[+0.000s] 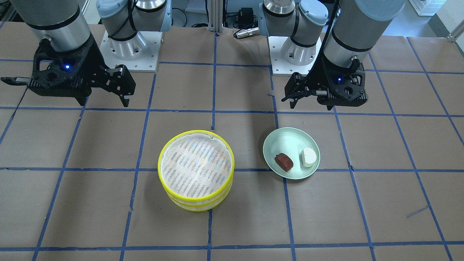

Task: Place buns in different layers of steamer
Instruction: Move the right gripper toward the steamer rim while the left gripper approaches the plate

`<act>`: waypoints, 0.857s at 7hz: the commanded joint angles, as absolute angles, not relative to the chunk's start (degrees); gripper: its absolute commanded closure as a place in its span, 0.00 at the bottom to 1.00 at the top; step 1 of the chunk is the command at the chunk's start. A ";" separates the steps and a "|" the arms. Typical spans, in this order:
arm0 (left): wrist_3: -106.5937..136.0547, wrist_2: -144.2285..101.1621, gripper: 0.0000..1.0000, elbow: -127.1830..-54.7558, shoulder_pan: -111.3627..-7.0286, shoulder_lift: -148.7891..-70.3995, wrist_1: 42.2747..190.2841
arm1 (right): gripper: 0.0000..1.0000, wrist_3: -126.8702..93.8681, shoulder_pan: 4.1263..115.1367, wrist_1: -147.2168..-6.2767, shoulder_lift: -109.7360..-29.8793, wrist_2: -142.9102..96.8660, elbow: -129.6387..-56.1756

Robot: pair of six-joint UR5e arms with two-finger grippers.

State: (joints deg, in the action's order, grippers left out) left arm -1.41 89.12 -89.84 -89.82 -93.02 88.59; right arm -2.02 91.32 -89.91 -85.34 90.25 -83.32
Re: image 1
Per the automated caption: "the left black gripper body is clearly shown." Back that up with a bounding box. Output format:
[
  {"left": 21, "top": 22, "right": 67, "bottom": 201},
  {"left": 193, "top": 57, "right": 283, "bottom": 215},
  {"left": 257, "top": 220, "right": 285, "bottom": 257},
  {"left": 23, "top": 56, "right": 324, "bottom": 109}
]
[{"left": 310, "top": 55, "right": 367, "bottom": 111}]

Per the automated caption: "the silver cylindrical connector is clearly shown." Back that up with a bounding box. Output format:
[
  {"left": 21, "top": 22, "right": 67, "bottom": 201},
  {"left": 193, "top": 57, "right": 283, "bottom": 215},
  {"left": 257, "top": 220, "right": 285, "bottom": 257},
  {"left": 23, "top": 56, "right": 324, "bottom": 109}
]
[{"left": 233, "top": 28, "right": 260, "bottom": 39}]

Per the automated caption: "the dark red bun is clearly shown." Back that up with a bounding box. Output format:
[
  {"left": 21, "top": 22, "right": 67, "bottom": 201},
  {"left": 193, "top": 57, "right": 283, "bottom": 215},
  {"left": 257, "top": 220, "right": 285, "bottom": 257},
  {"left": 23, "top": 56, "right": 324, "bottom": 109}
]
[{"left": 274, "top": 153, "right": 294, "bottom": 172}]

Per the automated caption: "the aluminium frame post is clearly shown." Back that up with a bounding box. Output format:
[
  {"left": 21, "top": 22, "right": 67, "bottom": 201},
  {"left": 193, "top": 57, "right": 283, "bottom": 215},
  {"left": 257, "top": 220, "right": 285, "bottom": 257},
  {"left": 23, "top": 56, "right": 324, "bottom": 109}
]
[{"left": 206, "top": 0, "right": 225, "bottom": 35}]

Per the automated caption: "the white bun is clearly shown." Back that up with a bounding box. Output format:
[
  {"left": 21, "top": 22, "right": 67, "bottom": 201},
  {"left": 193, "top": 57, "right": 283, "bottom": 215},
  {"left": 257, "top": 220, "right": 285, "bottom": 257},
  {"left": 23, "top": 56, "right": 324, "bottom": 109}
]
[{"left": 301, "top": 147, "right": 318, "bottom": 167}]

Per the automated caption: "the white plastic crate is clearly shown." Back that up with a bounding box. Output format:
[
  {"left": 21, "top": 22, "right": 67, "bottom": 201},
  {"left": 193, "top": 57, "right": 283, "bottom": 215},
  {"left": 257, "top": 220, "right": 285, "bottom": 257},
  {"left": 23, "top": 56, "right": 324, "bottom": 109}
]
[{"left": 409, "top": 0, "right": 446, "bottom": 16}]

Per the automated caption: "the black power adapter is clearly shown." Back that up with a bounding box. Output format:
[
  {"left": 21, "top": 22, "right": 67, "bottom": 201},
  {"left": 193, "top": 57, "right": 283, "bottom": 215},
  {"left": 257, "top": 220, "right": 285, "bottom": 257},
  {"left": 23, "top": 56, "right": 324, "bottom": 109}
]
[{"left": 237, "top": 7, "right": 254, "bottom": 24}]

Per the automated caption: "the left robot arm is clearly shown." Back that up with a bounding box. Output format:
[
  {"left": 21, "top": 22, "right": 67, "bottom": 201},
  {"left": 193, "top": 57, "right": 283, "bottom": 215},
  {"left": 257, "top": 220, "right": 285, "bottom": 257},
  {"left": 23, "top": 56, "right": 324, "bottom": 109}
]
[{"left": 258, "top": 0, "right": 405, "bottom": 110}]

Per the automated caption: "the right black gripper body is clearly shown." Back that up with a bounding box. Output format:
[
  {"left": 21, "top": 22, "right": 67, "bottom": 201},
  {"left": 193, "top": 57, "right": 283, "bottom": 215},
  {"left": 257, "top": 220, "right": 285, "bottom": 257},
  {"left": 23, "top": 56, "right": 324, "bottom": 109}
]
[{"left": 28, "top": 35, "right": 109, "bottom": 106}]

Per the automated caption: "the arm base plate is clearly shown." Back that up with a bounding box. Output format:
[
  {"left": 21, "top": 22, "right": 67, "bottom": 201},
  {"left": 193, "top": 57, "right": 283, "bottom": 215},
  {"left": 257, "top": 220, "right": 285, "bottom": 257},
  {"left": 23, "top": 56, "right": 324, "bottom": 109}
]
[
  {"left": 100, "top": 32, "right": 163, "bottom": 73},
  {"left": 268, "top": 36, "right": 322, "bottom": 76}
]

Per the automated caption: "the light green plate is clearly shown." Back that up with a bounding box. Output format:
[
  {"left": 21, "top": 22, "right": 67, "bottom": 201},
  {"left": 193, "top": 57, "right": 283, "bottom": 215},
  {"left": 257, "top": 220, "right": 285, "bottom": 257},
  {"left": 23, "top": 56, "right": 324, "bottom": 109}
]
[{"left": 262, "top": 127, "right": 320, "bottom": 180}]

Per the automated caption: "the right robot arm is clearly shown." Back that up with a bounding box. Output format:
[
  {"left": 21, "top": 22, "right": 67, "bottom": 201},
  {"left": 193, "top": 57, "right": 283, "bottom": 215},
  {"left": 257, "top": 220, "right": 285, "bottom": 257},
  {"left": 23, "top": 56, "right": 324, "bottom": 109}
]
[{"left": 1, "top": 0, "right": 172, "bottom": 107}]

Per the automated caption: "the yellow steamer layer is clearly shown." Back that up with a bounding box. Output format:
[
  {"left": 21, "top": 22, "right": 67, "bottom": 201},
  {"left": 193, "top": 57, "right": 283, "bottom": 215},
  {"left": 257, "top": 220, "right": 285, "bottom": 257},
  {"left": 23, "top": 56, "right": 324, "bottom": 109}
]
[
  {"left": 167, "top": 182, "right": 233, "bottom": 212},
  {"left": 157, "top": 129, "right": 235, "bottom": 205}
]

